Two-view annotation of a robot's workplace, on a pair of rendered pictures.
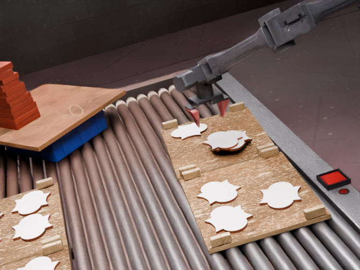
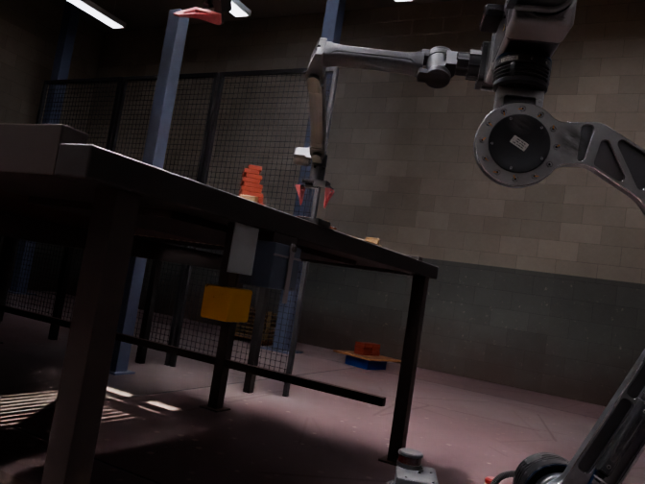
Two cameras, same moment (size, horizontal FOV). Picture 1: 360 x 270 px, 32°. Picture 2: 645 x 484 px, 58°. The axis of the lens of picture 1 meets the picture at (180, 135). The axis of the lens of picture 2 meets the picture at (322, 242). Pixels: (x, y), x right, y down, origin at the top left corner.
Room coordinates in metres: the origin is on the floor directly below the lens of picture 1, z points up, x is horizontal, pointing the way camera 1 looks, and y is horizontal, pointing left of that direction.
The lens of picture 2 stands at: (0.23, -1.51, 0.73)
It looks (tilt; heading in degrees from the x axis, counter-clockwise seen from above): 4 degrees up; 37
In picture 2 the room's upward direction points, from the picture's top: 9 degrees clockwise
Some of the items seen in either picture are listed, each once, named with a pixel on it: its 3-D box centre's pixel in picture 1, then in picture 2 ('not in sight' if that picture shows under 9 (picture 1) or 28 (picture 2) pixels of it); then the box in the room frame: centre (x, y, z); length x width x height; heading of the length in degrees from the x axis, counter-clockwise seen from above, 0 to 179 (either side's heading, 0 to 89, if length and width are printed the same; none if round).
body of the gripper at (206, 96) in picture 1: (204, 90); (317, 176); (1.97, -0.11, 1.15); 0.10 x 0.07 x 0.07; 111
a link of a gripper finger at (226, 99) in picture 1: (217, 106); (322, 195); (1.99, -0.15, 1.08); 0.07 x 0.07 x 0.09; 21
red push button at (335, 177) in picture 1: (333, 179); not in sight; (1.62, -0.42, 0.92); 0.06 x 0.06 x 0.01; 9
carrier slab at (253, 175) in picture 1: (248, 197); not in sight; (1.62, -0.16, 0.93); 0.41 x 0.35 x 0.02; 5
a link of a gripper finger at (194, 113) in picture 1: (199, 113); (305, 193); (1.96, -0.08, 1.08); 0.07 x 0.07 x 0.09; 21
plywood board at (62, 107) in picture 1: (42, 113); not in sight; (2.44, 0.53, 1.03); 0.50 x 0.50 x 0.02; 49
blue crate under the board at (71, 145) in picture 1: (54, 129); not in sight; (2.38, 0.49, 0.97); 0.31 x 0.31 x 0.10; 49
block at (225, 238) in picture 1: (220, 239); not in sight; (1.41, -0.04, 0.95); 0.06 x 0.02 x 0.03; 95
